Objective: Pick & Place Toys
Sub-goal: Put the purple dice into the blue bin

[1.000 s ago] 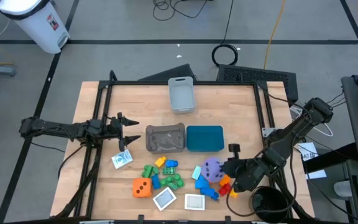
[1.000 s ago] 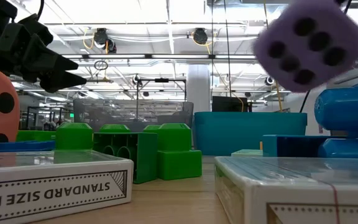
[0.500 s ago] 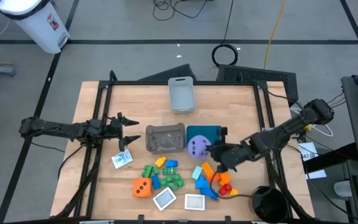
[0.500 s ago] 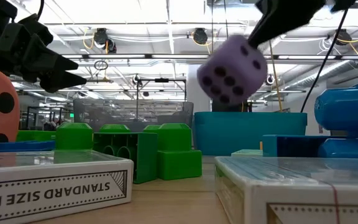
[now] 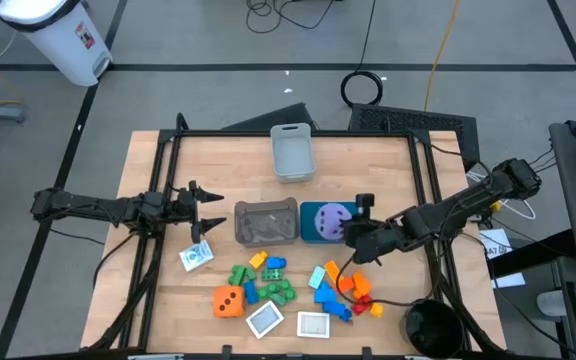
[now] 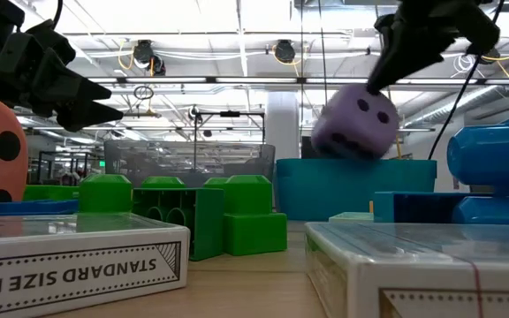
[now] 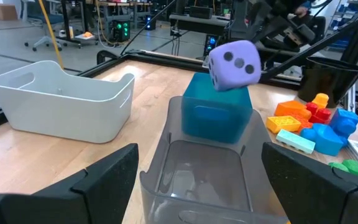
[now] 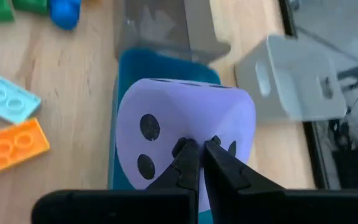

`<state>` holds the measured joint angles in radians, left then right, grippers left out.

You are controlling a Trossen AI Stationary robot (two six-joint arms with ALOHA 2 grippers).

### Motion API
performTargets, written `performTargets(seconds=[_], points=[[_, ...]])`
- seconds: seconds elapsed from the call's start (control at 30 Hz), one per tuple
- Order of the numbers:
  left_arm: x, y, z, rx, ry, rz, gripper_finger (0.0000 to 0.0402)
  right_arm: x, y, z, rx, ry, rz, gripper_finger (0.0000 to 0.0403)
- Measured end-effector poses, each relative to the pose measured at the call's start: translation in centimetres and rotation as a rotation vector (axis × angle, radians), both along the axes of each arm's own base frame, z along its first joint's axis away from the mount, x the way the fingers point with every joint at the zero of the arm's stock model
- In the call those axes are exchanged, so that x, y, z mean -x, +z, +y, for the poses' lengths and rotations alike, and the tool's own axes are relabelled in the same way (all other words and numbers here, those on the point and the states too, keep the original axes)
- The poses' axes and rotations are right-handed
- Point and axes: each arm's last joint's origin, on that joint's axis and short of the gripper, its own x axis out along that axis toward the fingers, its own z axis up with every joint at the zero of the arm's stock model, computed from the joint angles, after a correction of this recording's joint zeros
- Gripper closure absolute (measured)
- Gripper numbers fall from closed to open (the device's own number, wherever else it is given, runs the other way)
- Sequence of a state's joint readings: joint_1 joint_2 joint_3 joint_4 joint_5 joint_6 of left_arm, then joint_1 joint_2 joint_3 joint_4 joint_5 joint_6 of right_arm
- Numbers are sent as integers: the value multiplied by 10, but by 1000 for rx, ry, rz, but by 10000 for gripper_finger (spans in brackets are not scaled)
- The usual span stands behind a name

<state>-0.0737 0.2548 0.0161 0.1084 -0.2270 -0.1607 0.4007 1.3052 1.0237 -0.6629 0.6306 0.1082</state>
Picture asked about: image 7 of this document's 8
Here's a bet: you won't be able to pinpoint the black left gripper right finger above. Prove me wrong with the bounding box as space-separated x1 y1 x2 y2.
261 141 358 224

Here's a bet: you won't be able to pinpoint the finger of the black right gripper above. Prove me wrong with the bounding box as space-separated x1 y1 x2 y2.
227 0 260 40
256 17 296 47

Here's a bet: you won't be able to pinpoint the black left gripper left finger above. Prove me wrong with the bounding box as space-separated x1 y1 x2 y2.
0 142 140 224

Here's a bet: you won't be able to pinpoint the mint green toy brick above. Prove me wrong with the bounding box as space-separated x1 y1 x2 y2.
275 129 316 155

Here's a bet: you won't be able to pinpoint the purple foam die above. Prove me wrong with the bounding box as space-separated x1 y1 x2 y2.
208 39 262 92

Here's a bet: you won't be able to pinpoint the orange studded toy brick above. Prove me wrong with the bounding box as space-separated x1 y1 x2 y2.
290 113 314 133

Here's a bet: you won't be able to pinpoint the large orange toy brick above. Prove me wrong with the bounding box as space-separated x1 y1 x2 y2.
274 100 313 121

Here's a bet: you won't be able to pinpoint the red toy brick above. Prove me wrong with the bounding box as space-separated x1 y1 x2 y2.
305 101 332 124

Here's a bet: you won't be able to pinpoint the small yellow toy brick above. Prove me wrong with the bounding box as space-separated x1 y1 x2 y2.
311 93 330 109

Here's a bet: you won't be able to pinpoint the transparent grey plastic bin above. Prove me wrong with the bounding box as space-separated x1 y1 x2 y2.
139 95 290 224

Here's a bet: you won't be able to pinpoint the teal plastic bin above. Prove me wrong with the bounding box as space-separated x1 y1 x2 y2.
181 72 254 144

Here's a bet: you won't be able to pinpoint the person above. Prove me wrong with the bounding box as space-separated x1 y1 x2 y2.
268 0 313 19

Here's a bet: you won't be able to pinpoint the computer with blue lights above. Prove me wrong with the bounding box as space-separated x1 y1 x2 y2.
144 14 157 31
203 34 221 57

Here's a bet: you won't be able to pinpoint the black desk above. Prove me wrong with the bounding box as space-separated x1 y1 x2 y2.
168 14 231 37

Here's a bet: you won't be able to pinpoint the blue storage bins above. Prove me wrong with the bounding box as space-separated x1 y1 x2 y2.
327 17 354 52

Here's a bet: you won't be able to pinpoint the black bucket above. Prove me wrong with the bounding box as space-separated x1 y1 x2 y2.
297 56 358 108

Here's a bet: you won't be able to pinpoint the white plastic bin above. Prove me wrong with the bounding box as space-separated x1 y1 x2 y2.
0 60 135 144

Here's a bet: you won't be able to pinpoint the computer with green lights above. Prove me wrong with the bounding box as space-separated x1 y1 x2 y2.
111 19 132 43

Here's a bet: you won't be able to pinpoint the white base office chair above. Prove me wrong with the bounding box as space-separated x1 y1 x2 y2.
21 0 64 52

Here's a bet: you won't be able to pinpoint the black metal table frame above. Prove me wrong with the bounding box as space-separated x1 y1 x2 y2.
0 0 358 136

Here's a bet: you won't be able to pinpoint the yellow hanging cable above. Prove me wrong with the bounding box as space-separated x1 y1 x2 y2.
38 0 64 70

